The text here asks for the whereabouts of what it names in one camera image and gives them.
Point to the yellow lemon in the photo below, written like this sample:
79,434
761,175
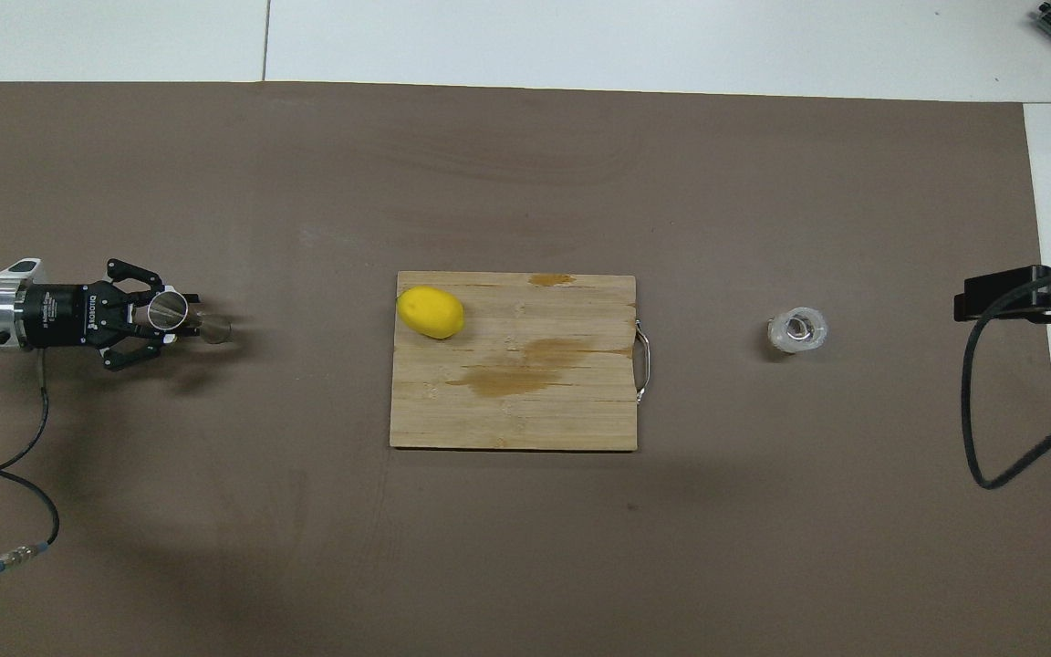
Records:
431,312

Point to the steel double jigger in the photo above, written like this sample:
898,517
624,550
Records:
170,313

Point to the wooden cutting board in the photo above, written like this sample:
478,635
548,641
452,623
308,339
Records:
525,411

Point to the brown table mat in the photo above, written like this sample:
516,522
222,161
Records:
525,547

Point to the small clear glass cup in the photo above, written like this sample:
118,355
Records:
797,330

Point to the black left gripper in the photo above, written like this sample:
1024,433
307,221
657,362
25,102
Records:
65,315

